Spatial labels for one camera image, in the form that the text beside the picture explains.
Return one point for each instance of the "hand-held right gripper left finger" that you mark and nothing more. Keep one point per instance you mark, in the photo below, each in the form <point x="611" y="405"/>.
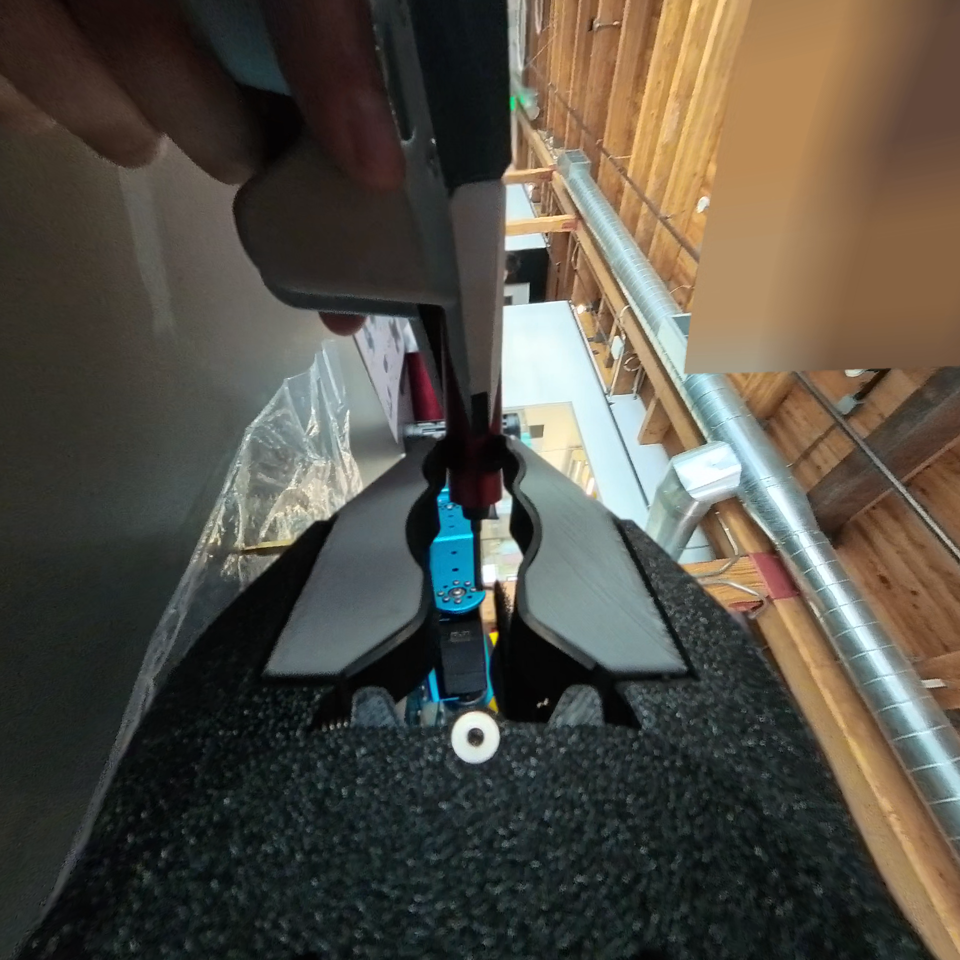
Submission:
<point x="360" y="585"/>

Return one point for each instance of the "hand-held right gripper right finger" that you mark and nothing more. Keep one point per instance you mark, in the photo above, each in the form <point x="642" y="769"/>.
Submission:
<point x="592" y="585"/>

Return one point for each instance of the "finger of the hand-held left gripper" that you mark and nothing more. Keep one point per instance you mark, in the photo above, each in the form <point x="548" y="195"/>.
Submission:
<point x="478" y="300"/>

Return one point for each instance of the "blue toy robot arm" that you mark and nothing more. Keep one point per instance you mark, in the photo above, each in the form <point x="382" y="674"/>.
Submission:
<point x="457" y="555"/>

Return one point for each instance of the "red screwdriver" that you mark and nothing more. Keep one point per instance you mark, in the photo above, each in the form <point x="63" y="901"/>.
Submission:
<point x="477" y="480"/>

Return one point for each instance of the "person's left hand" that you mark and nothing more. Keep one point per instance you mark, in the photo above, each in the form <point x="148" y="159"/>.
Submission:
<point x="112" y="67"/>

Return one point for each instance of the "printed instruction sheet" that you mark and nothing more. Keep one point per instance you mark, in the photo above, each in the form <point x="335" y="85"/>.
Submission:
<point x="382" y="375"/>

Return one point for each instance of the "clear plastic bag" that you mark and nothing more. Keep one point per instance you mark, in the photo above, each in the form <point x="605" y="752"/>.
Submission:
<point x="285" y="465"/>

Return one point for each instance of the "silver ventilation duct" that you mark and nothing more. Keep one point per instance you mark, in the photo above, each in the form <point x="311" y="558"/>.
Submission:
<point x="787" y="510"/>

